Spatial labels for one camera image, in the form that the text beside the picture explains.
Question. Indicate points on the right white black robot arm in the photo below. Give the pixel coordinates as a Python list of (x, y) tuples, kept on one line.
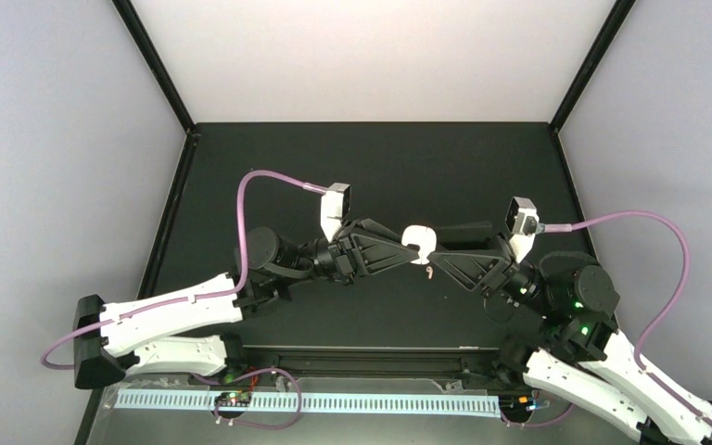
[(579, 353)]

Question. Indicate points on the cream earbud charging case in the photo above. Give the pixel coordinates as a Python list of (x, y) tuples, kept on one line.
[(424, 238)]

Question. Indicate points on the right frame post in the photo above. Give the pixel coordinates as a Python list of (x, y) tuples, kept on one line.
[(598, 49)]

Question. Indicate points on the white slotted cable duct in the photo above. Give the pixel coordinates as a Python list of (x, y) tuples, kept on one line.
[(314, 402)]

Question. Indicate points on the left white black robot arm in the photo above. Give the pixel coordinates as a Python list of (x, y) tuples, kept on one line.
[(150, 335)]

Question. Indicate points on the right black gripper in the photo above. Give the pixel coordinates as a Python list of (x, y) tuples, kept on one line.
[(487, 262)]

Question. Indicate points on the frame post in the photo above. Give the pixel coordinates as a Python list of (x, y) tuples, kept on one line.
[(142, 40), (598, 49)]

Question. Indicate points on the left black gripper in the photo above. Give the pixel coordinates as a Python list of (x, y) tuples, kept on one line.
[(357, 254)]

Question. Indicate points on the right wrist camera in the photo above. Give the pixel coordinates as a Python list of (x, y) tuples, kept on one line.
[(522, 221)]

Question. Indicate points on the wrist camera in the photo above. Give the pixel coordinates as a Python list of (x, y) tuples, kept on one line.
[(334, 208), (522, 221)]

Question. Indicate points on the small circuit board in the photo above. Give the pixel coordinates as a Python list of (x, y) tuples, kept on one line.
[(233, 399)]

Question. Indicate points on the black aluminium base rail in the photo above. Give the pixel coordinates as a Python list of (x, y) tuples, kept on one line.
[(356, 362)]

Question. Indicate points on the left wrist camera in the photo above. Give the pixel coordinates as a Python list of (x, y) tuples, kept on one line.
[(334, 208)]

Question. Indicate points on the left frame post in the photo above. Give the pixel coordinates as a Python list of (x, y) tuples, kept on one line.
[(142, 40)]

